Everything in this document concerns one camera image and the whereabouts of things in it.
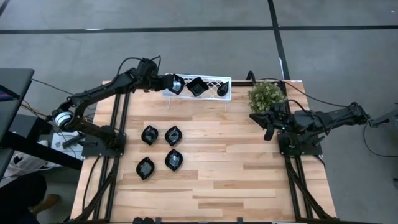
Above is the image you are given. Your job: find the operator arm in dark sleeve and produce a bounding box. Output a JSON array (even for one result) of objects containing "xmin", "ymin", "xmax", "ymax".
[{"xmin": 0, "ymin": 173, "xmax": 62, "ymax": 224}]

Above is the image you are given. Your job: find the black desk base beam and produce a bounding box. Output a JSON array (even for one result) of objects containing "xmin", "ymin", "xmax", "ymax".
[{"xmin": 0, "ymin": 132, "xmax": 84, "ymax": 172}]

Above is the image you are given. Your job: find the white wire lattice rack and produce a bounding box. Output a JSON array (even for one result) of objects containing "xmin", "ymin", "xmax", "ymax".
[{"xmin": 161, "ymin": 73, "xmax": 233, "ymax": 102}]

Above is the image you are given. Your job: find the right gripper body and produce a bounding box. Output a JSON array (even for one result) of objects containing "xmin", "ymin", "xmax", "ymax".
[{"xmin": 264, "ymin": 104, "xmax": 293, "ymax": 141}]

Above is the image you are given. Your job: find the artificial potted plant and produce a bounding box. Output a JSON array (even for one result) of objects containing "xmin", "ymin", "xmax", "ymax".
[{"xmin": 248, "ymin": 80, "xmax": 287, "ymax": 114}]

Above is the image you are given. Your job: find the black looped floor cable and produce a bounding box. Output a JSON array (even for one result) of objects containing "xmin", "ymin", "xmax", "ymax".
[{"xmin": 363, "ymin": 121, "xmax": 398, "ymax": 158}]

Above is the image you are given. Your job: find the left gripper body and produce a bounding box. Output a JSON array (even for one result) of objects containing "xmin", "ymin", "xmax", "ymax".
[{"xmin": 146, "ymin": 73, "xmax": 175, "ymax": 93}]

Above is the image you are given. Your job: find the black handled tool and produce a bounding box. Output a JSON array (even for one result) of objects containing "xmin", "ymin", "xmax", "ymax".
[{"xmin": 62, "ymin": 133, "xmax": 99, "ymax": 149}]

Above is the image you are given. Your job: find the white plastic bag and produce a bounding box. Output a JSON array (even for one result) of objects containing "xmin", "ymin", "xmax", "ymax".
[{"xmin": 2, "ymin": 152, "xmax": 62, "ymax": 180}]

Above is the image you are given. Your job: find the white paper box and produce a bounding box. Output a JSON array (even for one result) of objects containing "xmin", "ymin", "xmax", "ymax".
[{"xmin": 50, "ymin": 130, "xmax": 84, "ymax": 162}]

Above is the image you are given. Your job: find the black desk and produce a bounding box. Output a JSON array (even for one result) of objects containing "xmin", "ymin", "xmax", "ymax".
[{"xmin": 0, "ymin": 68, "xmax": 36, "ymax": 147}]

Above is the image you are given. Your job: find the black leaf mini plate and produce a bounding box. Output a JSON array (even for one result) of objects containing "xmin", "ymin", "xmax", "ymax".
[
  {"xmin": 164, "ymin": 125, "xmax": 183, "ymax": 147},
  {"xmin": 136, "ymin": 156, "xmax": 155, "ymax": 180},
  {"xmin": 164, "ymin": 148, "xmax": 184, "ymax": 172},
  {"xmin": 141, "ymin": 124, "xmax": 159, "ymax": 146},
  {"xmin": 167, "ymin": 73, "xmax": 186, "ymax": 96}
]

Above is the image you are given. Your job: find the grey stand foot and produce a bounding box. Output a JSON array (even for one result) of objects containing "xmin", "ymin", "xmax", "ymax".
[{"xmin": 369, "ymin": 108, "xmax": 398, "ymax": 128}]

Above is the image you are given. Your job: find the black aluminium table frame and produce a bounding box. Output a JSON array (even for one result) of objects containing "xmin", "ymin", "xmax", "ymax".
[{"xmin": 71, "ymin": 79, "xmax": 340, "ymax": 224}]

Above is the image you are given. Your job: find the thin black floor cable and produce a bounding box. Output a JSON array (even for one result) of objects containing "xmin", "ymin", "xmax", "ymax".
[
  {"xmin": 30, "ymin": 78, "xmax": 75, "ymax": 96},
  {"xmin": 259, "ymin": 77, "xmax": 349, "ymax": 108}
]

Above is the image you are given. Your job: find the black square mini plate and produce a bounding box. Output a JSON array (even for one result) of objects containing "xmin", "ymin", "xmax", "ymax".
[{"xmin": 185, "ymin": 76, "xmax": 210, "ymax": 98}]

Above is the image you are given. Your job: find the laptop with lit screen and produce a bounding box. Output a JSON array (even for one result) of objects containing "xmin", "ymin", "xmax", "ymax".
[{"xmin": 0, "ymin": 86, "xmax": 21, "ymax": 104}]

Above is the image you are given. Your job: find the black teardrop mini plate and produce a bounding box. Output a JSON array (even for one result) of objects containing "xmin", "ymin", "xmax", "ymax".
[{"xmin": 216, "ymin": 80, "xmax": 231, "ymax": 98}]

